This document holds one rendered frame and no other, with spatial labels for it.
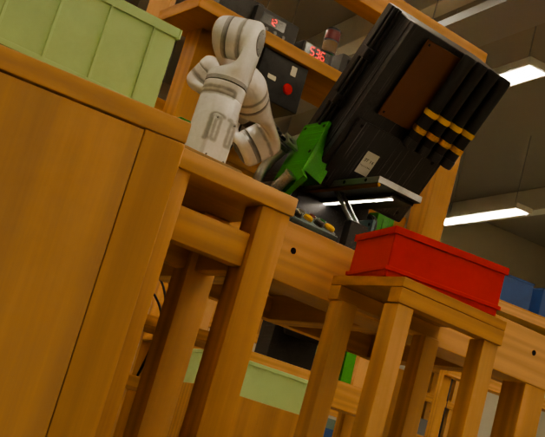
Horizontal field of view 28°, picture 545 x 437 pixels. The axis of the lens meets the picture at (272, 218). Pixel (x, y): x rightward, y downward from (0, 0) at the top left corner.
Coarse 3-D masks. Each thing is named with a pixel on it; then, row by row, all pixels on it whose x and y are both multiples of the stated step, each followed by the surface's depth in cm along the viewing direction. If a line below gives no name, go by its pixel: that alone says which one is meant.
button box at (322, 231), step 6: (294, 216) 266; (294, 222) 266; (300, 222) 267; (306, 222) 268; (312, 222) 271; (306, 228) 268; (312, 228) 269; (318, 228) 270; (324, 228) 272; (324, 234) 271; (330, 234) 271
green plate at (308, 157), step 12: (312, 132) 304; (324, 132) 300; (300, 144) 305; (312, 144) 300; (324, 144) 301; (288, 156) 306; (300, 156) 300; (312, 156) 297; (288, 168) 301; (312, 168) 299; (324, 168) 301; (312, 180) 301
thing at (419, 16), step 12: (336, 0) 362; (348, 0) 359; (360, 0) 358; (372, 0) 361; (384, 0) 364; (396, 0) 367; (360, 12) 366; (372, 12) 363; (408, 12) 369; (420, 12) 373; (432, 24) 376; (456, 36) 382; (468, 48) 385
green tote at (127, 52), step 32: (0, 0) 165; (32, 0) 167; (64, 0) 170; (96, 0) 173; (0, 32) 164; (32, 32) 167; (64, 32) 170; (96, 32) 173; (128, 32) 176; (160, 32) 179; (64, 64) 170; (96, 64) 173; (128, 64) 176; (160, 64) 179; (128, 96) 175
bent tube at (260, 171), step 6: (288, 138) 304; (288, 144) 302; (294, 144) 306; (294, 150) 303; (276, 156) 306; (282, 156) 306; (264, 162) 306; (270, 162) 306; (258, 168) 306; (264, 168) 306; (258, 174) 305; (264, 174) 306; (258, 180) 303
